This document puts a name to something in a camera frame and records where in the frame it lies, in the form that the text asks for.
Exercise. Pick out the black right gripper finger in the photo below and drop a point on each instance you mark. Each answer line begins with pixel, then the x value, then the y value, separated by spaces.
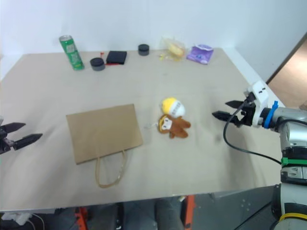
pixel 223 116
pixel 235 104

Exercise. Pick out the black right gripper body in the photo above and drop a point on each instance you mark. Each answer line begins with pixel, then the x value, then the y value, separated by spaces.
pixel 245 117

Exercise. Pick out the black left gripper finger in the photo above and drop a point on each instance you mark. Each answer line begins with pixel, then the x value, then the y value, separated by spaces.
pixel 27 141
pixel 15 127

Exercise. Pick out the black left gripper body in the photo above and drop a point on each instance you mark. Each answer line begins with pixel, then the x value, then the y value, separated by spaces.
pixel 4 141

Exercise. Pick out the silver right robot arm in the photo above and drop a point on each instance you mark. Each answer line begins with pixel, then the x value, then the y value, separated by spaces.
pixel 291 134

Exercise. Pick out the clear bag with bread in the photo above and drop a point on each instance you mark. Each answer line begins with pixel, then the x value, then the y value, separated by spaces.
pixel 173 49

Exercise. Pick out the blue wrist clamp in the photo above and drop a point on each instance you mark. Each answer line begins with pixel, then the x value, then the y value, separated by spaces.
pixel 269 115

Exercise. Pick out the brown monkey plush toy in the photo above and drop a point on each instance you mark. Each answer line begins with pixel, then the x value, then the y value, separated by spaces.
pixel 175 125

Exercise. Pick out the yellow and white plush toy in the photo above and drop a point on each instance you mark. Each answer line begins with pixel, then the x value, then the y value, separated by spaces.
pixel 171 106

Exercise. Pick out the purple snack packet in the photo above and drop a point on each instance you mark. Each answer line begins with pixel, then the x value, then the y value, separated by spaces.
pixel 200 54

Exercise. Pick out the wooden door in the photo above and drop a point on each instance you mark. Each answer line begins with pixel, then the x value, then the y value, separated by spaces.
pixel 290 62

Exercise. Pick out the white block under table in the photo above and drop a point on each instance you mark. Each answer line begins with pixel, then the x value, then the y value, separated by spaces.
pixel 15 218

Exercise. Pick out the green drink can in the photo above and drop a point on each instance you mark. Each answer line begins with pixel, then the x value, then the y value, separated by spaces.
pixel 73 54

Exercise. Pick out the orange table leg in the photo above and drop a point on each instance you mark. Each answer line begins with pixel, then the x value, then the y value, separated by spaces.
pixel 190 213
pixel 81 219

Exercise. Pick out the black round container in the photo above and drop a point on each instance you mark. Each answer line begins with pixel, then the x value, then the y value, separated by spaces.
pixel 97 64
pixel 143 49

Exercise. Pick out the dark rounded shape under table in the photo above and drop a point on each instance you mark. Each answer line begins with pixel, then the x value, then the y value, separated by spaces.
pixel 168 215

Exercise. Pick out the red pen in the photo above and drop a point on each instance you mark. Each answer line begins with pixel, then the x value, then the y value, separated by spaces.
pixel 111 64

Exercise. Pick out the black square box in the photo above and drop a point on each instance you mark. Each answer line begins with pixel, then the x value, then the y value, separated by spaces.
pixel 116 57

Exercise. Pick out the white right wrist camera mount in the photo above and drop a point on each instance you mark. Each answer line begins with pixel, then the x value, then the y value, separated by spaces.
pixel 259 100

